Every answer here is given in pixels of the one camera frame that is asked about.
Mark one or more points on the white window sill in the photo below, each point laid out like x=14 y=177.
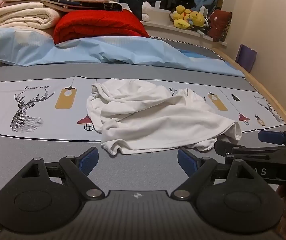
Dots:
x=173 y=32

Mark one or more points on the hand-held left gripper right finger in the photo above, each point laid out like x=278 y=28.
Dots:
x=186 y=160

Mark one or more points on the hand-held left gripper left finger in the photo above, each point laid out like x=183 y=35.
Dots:
x=89 y=158

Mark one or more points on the white plush toy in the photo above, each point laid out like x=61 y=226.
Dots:
x=146 y=12

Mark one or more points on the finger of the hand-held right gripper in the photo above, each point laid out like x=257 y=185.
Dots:
x=224 y=147
x=270 y=137

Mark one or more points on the yellow plush toy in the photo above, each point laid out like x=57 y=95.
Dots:
x=180 y=17
x=198 y=18

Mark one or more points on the red folded blanket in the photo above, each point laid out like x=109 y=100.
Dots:
x=100 y=25

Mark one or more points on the white shirt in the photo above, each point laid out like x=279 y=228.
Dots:
x=145 y=115

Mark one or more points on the dark red cushion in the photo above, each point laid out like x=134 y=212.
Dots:
x=219 y=25

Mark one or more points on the printed grey bed sheet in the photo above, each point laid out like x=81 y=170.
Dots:
x=45 y=120

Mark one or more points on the light blue quilt cover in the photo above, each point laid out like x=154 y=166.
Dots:
x=83 y=50

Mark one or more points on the cream folded blanket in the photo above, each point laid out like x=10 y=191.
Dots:
x=20 y=20

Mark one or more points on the light pink folded blanket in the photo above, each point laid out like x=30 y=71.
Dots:
x=17 y=4

